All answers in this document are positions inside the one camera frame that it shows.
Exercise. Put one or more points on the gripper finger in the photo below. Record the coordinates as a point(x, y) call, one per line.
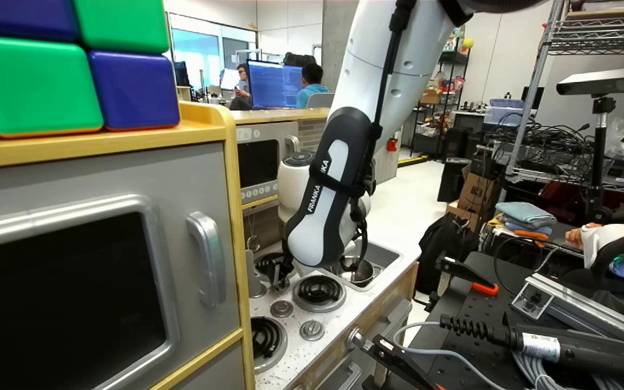
point(286, 276)
point(274, 275)

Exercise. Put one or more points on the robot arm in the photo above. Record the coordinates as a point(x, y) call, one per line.
point(398, 54)

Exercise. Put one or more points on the stove burner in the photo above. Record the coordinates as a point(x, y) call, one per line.
point(263, 265)
point(318, 292)
point(266, 341)

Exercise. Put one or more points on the stove knob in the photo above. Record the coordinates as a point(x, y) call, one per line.
point(281, 309)
point(312, 330)
point(355, 338)

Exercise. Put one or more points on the silver pot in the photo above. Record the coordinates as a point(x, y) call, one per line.
point(363, 273)

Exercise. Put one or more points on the silver toy utensil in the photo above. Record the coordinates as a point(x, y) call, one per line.
point(255, 276)

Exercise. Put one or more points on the toy kitchen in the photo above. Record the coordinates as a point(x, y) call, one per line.
point(333, 330)

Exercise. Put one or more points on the sink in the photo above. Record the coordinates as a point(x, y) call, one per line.
point(385, 257)

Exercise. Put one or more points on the small toy microwave door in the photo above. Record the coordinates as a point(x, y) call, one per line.
point(258, 162)

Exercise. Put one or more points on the black clamp orange tips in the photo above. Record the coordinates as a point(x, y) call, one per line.
point(461, 271)
point(398, 357)

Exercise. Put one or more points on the black backpack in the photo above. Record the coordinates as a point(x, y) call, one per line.
point(444, 249)

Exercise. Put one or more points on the red fire extinguisher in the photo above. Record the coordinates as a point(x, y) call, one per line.
point(392, 143)

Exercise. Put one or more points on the office chair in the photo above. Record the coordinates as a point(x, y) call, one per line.
point(320, 101)

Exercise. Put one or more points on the yellow grey toy cabinet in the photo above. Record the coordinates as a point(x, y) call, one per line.
point(128, 168)

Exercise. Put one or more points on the person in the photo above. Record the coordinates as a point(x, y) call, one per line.
point(242, 86)
point(312, 86)

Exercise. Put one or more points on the row of monitors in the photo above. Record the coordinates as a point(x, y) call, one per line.
point(271, 84)

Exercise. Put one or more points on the black computer tower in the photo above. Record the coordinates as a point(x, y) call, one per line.
point(453, 181)

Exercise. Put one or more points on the cardboard box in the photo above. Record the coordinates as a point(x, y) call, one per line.
point(477, 195)

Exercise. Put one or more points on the large toy microwave door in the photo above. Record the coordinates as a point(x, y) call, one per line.
point(63, 303)

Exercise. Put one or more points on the window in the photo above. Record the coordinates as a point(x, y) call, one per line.
point(198, 57)

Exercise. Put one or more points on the blue plastic block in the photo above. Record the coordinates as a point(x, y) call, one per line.
point(14, 16)
point(133, 89)

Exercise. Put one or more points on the stack of folded cloths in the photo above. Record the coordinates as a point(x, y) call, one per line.
point(526, 216)

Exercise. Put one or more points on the clear plastic storage bin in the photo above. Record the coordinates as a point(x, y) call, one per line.
point(504, 112)

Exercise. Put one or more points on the black storage shelf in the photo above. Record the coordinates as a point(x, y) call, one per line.
point(453, 59)

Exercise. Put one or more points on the green plastic block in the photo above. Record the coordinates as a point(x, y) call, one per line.
point(122, 24)
point(30, 86)

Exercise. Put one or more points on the person's hand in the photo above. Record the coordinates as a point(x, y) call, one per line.
point(577, 235)

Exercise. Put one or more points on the aluminium bracket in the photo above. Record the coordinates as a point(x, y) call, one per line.
point(566, 306)

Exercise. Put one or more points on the camera on mount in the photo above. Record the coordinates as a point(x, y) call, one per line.
point(604, 81)

